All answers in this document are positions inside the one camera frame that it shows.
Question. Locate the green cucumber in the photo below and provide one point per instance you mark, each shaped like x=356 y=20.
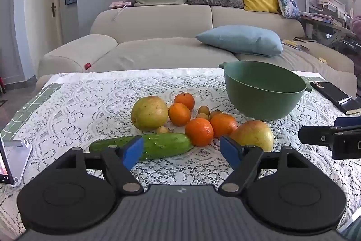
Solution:
x=166 y=145

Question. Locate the light blue pillow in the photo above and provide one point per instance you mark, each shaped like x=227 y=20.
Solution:
x=242 y=39

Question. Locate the white lace tablecloth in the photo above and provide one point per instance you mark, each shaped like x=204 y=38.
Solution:
x=84 y=105

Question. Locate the white door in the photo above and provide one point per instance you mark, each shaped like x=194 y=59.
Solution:
x=39 y=18

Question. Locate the beige sofa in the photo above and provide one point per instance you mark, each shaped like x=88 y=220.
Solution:
x=158 y=51

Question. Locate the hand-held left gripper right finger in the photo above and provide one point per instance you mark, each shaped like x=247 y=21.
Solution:
x=230 y=149

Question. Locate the black phone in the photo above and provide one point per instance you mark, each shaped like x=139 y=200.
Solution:
x=4 y=162

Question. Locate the loose booklets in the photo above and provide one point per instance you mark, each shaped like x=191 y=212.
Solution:
x=299 y=44

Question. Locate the small kumquat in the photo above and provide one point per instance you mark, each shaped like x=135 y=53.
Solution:
x=162 y=130
x=203 y=110
x=215 y=113
x=202 y=116

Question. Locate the orange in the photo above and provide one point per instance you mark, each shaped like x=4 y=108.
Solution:
x=184 y=101
x=198 y=132
x=224 y=125
x=179 y=114

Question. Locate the large yellow-green pear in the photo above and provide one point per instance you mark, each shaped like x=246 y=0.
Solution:
x=149 y=114

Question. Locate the green grid mat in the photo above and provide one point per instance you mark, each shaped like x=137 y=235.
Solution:
x=42 y=94

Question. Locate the blue patterned cushion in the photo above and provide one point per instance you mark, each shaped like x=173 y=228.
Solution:
x=287 y=3

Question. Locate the yellow-red apple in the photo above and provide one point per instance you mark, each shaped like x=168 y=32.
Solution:
x=253 y=135

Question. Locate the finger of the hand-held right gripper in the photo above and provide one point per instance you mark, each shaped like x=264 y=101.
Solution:
x=313 y=135
x=347 y=121

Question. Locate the cluttered side shelf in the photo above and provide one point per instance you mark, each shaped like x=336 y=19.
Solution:
x=327 y=12

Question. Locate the black notebook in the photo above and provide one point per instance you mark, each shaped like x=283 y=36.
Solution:
x=330 y=94

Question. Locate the pink box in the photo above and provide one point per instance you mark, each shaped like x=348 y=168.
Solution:
x=120 y=4

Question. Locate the green bowl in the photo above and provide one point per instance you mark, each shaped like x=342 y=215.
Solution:
x=262 y=102

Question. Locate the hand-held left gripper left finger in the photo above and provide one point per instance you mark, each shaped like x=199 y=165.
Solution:
x=133 y=152

